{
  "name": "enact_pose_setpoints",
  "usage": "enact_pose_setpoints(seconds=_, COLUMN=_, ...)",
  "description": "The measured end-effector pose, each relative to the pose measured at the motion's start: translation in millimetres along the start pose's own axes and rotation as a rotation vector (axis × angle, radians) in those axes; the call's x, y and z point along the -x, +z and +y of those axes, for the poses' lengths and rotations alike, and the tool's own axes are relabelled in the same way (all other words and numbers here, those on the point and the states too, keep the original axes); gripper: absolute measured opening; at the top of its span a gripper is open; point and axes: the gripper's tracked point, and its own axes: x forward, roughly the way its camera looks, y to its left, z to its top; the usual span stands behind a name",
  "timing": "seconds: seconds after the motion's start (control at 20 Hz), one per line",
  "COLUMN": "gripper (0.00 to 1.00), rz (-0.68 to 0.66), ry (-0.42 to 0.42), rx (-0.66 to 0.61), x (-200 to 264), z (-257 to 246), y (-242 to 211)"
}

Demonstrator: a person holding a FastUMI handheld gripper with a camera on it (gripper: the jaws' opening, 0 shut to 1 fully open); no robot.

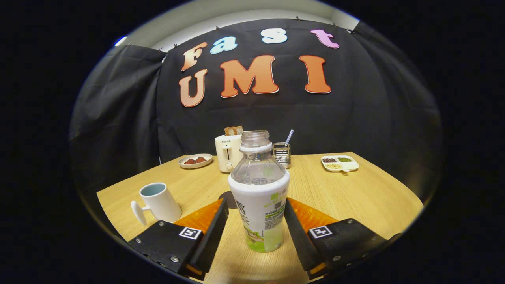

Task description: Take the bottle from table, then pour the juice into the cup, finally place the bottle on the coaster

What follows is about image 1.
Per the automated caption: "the wooden table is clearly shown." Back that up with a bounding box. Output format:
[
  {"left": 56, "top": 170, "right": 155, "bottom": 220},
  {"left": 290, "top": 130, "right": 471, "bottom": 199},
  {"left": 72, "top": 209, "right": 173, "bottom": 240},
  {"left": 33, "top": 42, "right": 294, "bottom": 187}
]
[{"left": 97, "top": 152, "right": 425, "bottom": 284}]

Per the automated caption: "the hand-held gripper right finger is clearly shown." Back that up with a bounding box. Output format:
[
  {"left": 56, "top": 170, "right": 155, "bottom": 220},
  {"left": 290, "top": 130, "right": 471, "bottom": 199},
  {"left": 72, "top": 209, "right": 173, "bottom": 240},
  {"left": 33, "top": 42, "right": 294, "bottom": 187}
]
[{"left": 284, "top": 197, "right": 403, "bottom": 280}]

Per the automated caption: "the white divided snack tray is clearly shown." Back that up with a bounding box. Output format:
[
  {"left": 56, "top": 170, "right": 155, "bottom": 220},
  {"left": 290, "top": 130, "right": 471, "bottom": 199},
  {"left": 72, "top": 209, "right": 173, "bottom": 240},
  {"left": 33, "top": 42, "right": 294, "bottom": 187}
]
[{"left": 321, "top": 155, "right": 360, "bottom": 174}]

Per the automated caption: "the dark round coaster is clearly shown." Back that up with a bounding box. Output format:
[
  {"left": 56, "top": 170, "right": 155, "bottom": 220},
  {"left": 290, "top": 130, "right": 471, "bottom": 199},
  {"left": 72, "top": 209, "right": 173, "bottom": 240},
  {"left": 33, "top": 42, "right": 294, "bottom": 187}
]
[{"left": 218, "top": 191, "right": 238, "bottom": 209}]

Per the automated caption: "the black backdrop cloth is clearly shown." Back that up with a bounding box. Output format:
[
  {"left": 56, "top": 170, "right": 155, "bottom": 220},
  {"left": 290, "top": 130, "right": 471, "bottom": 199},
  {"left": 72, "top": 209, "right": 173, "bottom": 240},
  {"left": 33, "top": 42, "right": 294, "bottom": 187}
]
[{"left": 69, "top": 18, "right": 442, "bottom": 198}]

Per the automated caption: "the white cup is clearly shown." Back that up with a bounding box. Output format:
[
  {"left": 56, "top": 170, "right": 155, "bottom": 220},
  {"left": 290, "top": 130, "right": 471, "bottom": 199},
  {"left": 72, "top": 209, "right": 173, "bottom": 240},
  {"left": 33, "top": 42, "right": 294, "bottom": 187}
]
[{"left": 131, "top": 182, "right": 183, "bottom": 226}]

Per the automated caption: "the cream toaster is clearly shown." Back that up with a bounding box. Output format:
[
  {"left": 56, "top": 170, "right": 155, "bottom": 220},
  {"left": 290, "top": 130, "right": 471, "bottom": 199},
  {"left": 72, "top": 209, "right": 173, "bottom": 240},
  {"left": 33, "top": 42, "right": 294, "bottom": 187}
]
[{"left": 215, "top": 133, "right": 244, "bottom": 173}]

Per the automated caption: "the metal mesh holder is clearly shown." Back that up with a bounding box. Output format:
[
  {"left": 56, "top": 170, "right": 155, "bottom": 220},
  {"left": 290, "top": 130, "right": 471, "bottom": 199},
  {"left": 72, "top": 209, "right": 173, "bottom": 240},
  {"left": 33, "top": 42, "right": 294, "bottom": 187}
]
[{"left": 273, "top": 142, "right": 291, "bottom": 168}]

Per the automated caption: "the small white plate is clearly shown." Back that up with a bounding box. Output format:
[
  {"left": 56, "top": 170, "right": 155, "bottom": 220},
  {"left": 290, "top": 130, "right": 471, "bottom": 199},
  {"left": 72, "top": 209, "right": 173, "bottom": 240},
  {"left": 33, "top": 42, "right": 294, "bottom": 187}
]
[{"left": 178, "top": 153, "right": 213, "bottom": 169}]

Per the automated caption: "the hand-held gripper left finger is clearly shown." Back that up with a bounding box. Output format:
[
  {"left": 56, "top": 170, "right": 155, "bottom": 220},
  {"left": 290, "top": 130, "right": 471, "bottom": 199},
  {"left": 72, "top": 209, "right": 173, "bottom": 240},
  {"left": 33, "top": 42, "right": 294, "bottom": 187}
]
[{"left": 127, "top": 197, "right": 229, "bottom": 281}]

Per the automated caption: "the clear juice bottle green label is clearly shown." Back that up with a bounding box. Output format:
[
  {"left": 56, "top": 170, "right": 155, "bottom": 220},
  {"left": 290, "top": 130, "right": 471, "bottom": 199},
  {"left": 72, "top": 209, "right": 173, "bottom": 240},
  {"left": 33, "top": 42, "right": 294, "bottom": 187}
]
[{"left": 228, "top": 130, "right": 290, "bottom": 253}]

